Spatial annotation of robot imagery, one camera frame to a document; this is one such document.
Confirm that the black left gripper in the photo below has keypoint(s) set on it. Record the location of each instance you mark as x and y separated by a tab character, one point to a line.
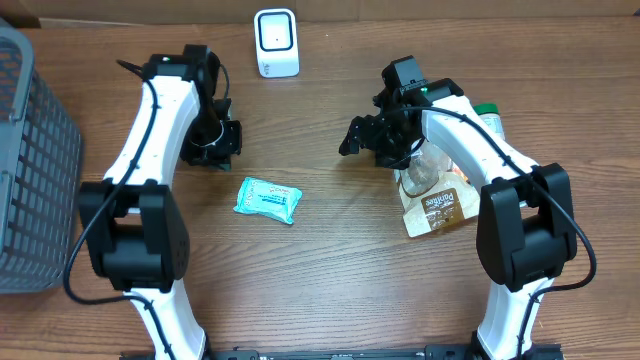
222	159

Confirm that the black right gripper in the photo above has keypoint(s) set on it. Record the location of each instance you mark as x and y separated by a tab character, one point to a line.
365	135

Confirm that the light blue wipes pack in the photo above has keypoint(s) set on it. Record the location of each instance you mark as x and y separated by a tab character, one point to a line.
259	197

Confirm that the beige brown snack bag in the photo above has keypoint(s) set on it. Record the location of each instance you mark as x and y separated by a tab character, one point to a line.
434	192

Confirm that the green lid seasoning jar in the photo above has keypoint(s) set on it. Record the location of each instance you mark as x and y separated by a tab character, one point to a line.
489	113

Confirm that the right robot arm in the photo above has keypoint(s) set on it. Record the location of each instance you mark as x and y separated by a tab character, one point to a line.
526	231

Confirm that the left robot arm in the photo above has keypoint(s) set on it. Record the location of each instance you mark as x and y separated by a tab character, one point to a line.
132	225

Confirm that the white barcode scanner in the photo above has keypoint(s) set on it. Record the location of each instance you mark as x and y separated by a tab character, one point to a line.
276	43

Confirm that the grey plastic mesh basket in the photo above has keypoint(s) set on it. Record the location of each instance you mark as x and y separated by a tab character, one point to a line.
41	160

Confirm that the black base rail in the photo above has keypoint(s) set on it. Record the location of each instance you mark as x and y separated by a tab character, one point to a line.
430	352

